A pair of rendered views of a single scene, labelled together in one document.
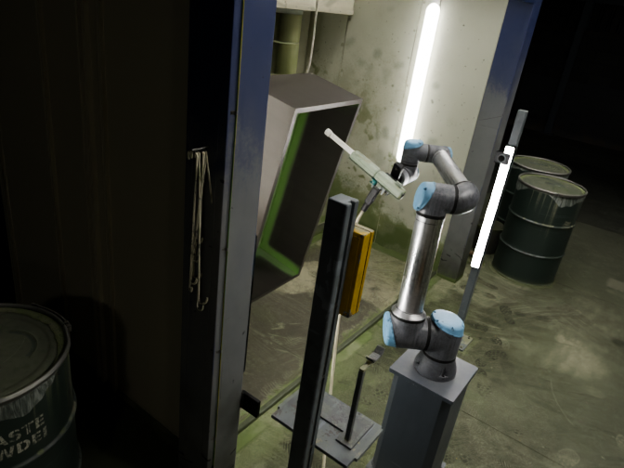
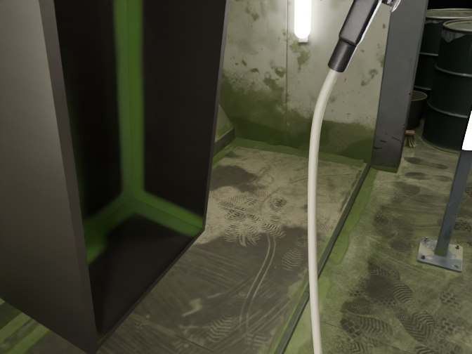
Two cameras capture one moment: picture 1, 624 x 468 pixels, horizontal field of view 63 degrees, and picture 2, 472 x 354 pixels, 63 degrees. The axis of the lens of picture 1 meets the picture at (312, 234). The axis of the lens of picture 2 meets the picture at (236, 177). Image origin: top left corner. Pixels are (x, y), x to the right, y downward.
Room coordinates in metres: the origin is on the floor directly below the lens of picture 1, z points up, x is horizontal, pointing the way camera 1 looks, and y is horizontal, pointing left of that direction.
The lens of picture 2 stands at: (1.67, -0.02, 1.36)
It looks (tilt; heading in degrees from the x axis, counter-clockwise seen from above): 29 degrees down; 357
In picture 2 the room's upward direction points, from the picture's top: 4 degrees counter-clockwise
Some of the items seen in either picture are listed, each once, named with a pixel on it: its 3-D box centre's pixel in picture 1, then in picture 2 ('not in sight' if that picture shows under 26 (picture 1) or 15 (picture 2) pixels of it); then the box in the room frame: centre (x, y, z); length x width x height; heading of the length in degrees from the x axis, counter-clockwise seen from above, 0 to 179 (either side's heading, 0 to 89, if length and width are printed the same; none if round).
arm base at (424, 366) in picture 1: (436, 358); not in sight; (1.89, -0.64, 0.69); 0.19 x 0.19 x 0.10
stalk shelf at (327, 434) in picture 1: (327, 422); not in sight; (1.33, -0.14, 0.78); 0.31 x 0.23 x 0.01; 57
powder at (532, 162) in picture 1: (539, 165); (451, 15); (4.98, -2.12, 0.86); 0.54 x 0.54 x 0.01
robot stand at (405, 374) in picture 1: (419, 420); not in sight; (1.89, -0.64, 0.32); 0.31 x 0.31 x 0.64; 57
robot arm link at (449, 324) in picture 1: (442, 333); not in sight; (1.89, -0.63, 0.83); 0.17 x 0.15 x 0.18; 93
